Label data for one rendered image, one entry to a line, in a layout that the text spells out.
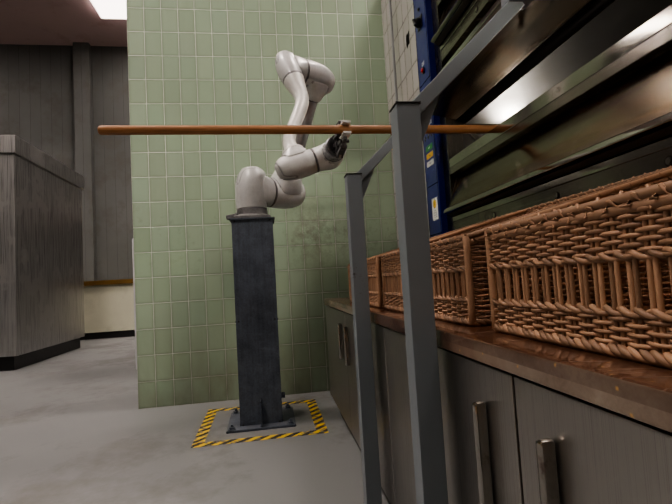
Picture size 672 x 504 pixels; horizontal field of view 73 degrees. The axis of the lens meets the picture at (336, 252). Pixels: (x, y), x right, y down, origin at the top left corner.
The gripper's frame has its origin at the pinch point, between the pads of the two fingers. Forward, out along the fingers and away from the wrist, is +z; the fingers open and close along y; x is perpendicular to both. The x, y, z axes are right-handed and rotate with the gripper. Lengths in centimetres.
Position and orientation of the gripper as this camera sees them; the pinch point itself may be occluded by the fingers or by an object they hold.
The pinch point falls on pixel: (345, 129)
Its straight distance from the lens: 164.8
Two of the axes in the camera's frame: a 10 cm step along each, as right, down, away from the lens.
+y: 0.6, 10.0, -0.6
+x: -9.9, 0.5, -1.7
